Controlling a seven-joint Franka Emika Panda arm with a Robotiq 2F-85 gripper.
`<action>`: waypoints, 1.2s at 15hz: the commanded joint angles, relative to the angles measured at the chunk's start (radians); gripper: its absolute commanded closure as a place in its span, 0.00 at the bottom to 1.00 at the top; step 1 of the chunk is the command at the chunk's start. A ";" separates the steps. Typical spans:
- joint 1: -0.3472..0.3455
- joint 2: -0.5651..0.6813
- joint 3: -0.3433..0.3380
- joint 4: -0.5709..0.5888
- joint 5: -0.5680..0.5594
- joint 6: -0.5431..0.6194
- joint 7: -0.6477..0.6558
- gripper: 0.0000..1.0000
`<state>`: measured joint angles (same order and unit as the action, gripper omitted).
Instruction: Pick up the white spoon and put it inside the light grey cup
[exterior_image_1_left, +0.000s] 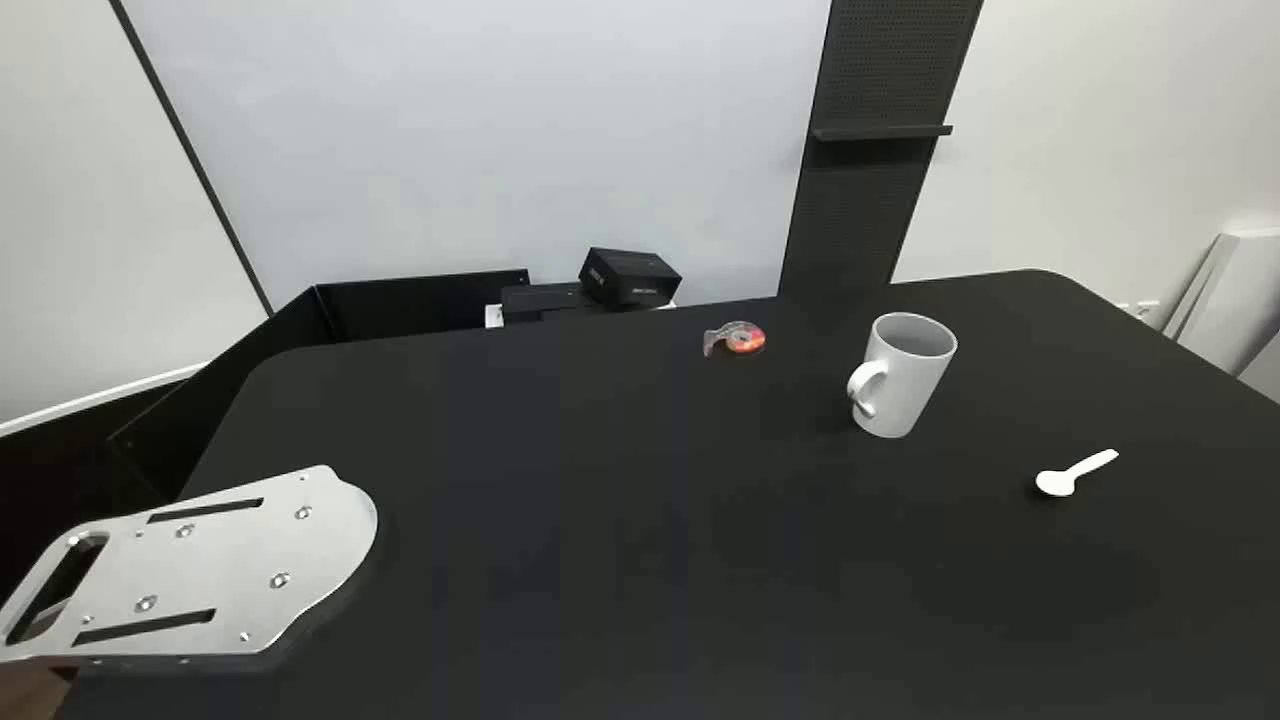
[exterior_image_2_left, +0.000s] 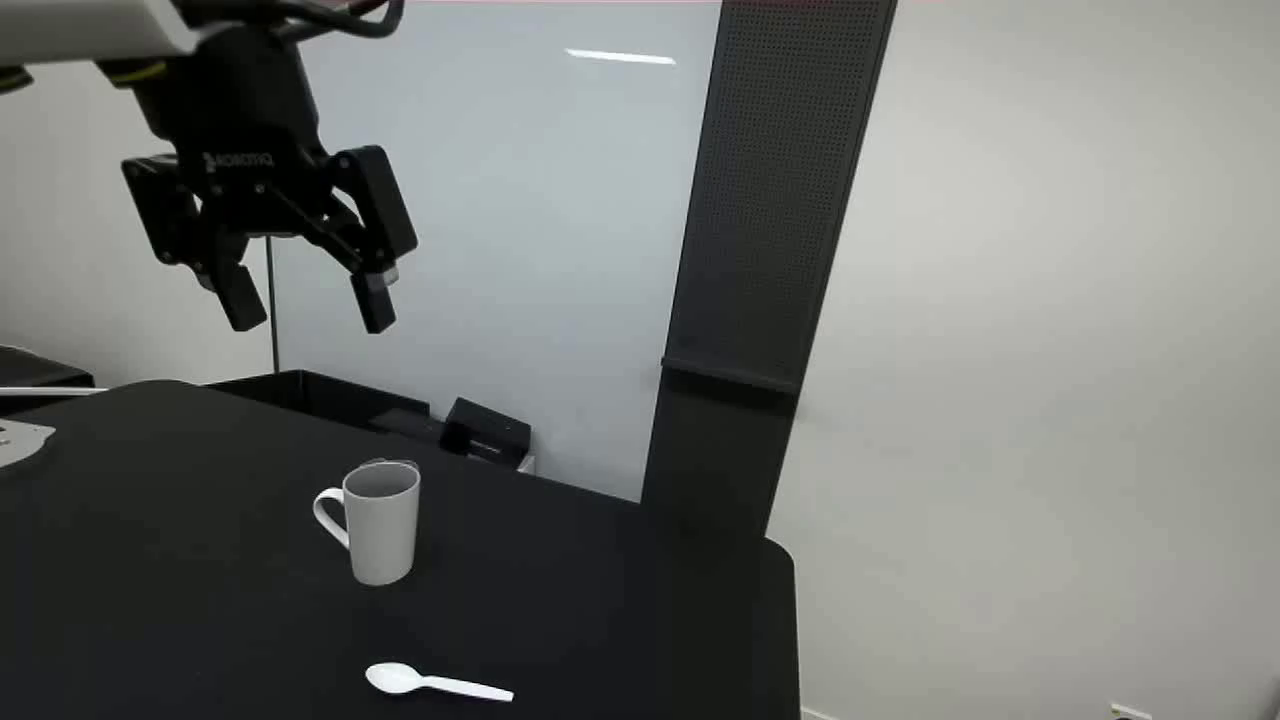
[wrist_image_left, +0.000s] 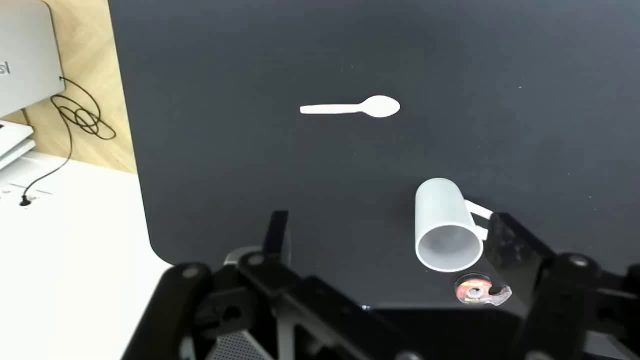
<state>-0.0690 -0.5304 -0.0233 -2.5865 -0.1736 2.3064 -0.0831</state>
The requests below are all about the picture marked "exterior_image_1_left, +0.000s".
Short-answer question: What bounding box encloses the light grey mug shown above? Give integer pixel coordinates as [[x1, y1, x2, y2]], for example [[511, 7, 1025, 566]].
[[843, 308, 960, 442]]

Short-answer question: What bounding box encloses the white plastic spoon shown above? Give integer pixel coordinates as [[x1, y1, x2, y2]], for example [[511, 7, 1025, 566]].
[[1031, 442, 1122, 503]]

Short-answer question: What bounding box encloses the black pillar with shelf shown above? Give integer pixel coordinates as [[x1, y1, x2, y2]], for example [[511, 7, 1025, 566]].
[[774, 0, 987, 302]]

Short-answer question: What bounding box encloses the silver metal mounting plate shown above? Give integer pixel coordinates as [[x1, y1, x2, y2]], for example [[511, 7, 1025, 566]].
[[0, 458, 385, 668]]

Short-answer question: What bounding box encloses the white board panel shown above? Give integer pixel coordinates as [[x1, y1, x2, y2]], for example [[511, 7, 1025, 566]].
[[109, 0, 830, 317]]

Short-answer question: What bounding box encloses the small black box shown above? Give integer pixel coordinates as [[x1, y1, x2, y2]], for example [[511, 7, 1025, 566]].
[[577, 243, 685, 312]]

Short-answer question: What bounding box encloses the orange tape roll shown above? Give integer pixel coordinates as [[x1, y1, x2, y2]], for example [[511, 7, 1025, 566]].
[[699, 317, 771, 365]]

